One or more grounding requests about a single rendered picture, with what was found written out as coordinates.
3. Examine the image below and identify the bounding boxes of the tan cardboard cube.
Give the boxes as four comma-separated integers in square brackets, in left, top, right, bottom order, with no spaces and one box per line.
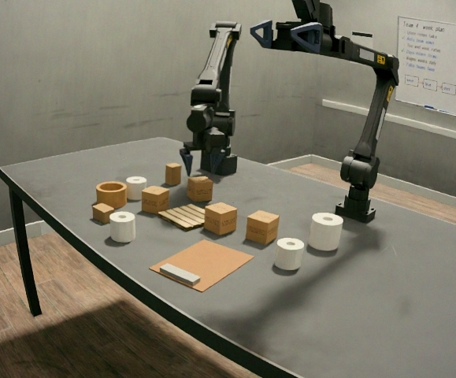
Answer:
[92,203,115,224]

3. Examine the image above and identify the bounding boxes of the tan flat board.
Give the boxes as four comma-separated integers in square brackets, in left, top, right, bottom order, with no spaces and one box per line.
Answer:
[149,240,246,292]

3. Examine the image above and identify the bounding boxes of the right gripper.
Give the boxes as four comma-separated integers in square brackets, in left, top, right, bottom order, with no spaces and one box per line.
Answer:
[180,142,225,176]

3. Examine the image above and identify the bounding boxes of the brown rectangular block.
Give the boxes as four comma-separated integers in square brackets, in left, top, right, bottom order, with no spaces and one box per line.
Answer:
[165,163,181,185]

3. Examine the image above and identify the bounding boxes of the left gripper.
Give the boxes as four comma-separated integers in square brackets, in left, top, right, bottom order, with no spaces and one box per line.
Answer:
[250,20,322,54]

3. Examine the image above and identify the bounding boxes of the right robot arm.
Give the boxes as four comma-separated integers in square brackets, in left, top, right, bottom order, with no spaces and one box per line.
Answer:
[187,21,242,162]

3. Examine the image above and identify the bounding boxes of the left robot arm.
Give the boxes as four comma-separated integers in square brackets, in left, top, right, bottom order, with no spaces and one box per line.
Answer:
[291,0,399,220]

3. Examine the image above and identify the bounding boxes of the tan cardboard carton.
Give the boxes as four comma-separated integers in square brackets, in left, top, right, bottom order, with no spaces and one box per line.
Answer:
[204,202,237,235]
[142,186,169,215]
[187,176,213,202]
[246,210,280,245]

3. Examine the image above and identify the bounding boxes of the small square wooden pallet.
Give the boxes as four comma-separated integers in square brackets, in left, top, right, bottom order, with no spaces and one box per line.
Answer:
[158,204,205,232]

